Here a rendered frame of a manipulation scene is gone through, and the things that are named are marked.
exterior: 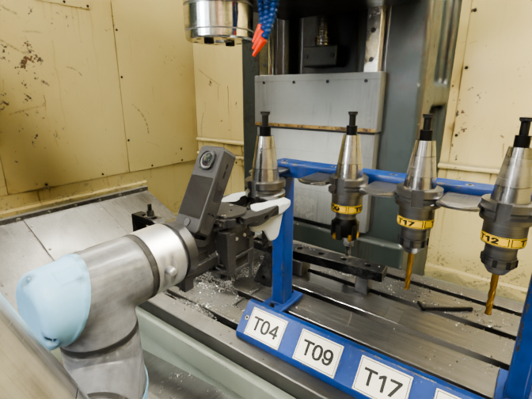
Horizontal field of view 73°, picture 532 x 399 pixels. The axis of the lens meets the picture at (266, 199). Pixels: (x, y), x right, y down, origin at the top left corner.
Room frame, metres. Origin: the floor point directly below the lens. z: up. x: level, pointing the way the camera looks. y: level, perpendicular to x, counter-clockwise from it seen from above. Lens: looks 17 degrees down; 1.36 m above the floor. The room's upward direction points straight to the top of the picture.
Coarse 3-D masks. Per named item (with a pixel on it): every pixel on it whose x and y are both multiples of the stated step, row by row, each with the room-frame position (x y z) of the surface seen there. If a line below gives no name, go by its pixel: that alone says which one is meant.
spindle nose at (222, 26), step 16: (192, 0) 0.85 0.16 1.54; (208, 0) 0.84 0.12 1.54; (224, 0) 0.84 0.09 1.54; (240, 0) 0.86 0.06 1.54; (192, 16) 0.85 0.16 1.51; (208, 16) 0.84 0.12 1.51; (224, 16) 0.84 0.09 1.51; (240, 16) 0.85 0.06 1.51; (192, 32) 0.86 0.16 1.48; (208, 32) 0.84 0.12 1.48; (224, 32) 0.84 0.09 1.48; (240, 32) 0.86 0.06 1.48
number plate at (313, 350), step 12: (300, 336) 0.53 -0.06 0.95; (312, 336) 0.52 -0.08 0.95; (300, 348) 0.52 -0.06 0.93; (312, 348) 0.51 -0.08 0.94; (324, 348) 0.50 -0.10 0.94; (336, 348) 0.50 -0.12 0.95; (300, 360) 0.51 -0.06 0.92; (312, 360) 0.50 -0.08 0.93; (324, 360) 0.49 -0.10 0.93; (336, 360) 0.48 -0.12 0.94; (324, 372) 0.48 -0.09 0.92
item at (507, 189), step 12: (516, 156) 0.42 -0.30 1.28; (528, 156) 0.42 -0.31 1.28; (504, 168) 0.43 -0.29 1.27; (516, 168) 0.42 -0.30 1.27; (528, 168) 0.42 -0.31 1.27; (504, 180) 0.43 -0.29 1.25; (516, 180) 0.42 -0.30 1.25; (528, 180) 0.42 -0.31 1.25; (492, 192) 0.44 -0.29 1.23; (504, 192) 0.42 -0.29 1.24; (516, 192) 0.42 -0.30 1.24; (528, 192) 0.42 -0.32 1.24; (516, 204) 0.41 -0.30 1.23; (528, 204) 0.41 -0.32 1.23
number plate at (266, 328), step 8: (256, 312) 0.60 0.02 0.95; (264, 312) 0.59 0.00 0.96; (256, 320) 0.59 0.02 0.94; (264, 320) 0.58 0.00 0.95; (272, 320) 0.57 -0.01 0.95; (280, 320) 0.57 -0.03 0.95; (248, 328) 0.58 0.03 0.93; (256, 328) 0.58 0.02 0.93; (264, 328) 0.57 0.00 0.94; (272, 328) 0.56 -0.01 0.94; (280, 328) 0.56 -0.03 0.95; (256, 336) 0.57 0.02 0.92; (264, 336) 0.56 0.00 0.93; (272, 336) 0.55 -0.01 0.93; (280, 336) 0.55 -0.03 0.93; (272, 344) 0.54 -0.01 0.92
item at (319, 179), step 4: (308, 176) 0.61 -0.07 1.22; (312, 176) 0.61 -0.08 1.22; (316, 176) 0.61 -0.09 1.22; (320, 176) 0.61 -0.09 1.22; (324, 176) 0.61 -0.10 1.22; (328, 176) 0.61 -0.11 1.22; (300, 180) 0.59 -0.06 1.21; (304, 180) 0.58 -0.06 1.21; (308, 180) 0.58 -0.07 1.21; (312, 180) 0.58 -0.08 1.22; (316, 180) 0.58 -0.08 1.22; (320, 180) 0.58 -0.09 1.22; (324, 180) 0.58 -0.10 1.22; (328, 180) 0.58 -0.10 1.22; (312, 184) 0.57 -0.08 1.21; (316, 184) 0.57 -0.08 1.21; (320, 184) 0.57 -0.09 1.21; (324, 184) 0.57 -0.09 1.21
